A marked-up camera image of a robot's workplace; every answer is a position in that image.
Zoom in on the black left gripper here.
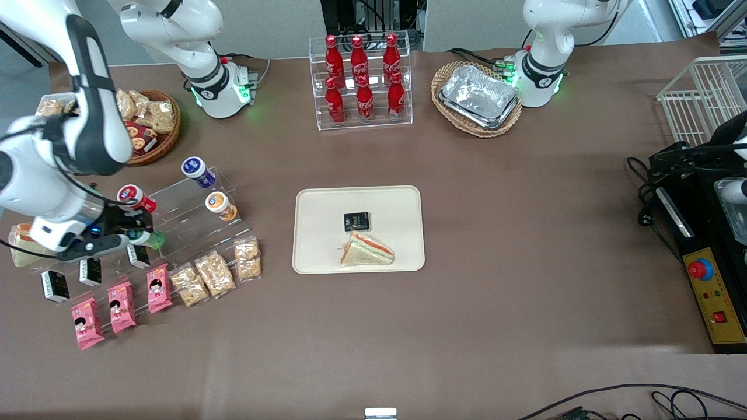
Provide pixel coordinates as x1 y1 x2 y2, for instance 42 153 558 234
649 112 747 179

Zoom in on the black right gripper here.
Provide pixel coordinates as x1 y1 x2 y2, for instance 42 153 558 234
92 204 155 249

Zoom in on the green gum bottle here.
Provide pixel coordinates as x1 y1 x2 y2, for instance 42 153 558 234
125 229 166 250

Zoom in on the red gum bottle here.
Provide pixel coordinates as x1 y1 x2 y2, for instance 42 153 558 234
117 184 158 214

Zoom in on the purple gum bottle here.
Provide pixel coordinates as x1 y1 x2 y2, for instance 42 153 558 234
181 156 218 189

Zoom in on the beige plastic tray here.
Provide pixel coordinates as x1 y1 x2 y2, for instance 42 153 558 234
292 185 426 275

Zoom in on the aluminium foil tray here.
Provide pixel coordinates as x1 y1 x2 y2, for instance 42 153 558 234
438 64 520 130

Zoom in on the clear acrylic stepped stand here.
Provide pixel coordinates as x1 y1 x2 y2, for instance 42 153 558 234
26 166 260 336

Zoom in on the pink snack pack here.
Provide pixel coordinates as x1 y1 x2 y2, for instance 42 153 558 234
107 281 137 334
71 297 106 351
146 262 174 314

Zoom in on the clear plastic container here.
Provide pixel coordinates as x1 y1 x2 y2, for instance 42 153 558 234
714 178 747 246

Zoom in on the wrapped rice crisp bar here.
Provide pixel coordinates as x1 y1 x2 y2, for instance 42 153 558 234
170 264 210 307
234 236 262 283
194 251 237 299

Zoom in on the orange-lid yogurt cup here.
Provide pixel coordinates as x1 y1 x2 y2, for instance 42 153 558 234
205 191 239 223

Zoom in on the red cookie box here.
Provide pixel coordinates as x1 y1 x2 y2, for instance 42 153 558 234
124 120 158 155

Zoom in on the brown wicker basket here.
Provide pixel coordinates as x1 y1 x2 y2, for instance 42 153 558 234
120 89 181 167

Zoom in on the wrapped triangular sandwich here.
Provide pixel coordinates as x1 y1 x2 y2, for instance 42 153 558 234
340 231 395 268
8 223 59 268

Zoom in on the black yellow control box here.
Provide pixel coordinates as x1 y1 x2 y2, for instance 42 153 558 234
657 175 747 355

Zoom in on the white plastic container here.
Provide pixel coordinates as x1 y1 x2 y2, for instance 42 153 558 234
34 92 79 120

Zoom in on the red cola bottle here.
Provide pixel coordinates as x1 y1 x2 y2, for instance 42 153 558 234
350 35 369 79
324 77 346 125
324 34 346 82
355 75 375 123
388 71 406 121
382 33 402 76

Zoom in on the light wicker basket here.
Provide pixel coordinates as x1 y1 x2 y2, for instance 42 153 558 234
431 61 523 139

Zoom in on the clear acrylic bottle rack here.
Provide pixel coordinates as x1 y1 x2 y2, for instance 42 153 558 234
309 30 413 131

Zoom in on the black equipment rack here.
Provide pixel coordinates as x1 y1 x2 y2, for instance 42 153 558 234
320 0 424 36

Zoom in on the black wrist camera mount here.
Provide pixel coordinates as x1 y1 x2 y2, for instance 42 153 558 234
57 233 130 262

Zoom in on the white wire basket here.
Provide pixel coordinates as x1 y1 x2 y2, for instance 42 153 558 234
657 55 747 146

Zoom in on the black power cable with plug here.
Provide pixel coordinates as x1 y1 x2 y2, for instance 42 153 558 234
626 156 683 263

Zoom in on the aluminium frame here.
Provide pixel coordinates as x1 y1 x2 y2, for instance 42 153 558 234
668 0 747 41

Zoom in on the grey arm base cable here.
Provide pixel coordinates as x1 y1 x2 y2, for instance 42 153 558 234
222 54 272 88

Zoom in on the long thin black cable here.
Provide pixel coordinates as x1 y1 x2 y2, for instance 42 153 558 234
516 383 747 420

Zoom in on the black arm base cable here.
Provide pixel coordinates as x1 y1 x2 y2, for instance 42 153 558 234
448 48 514 74

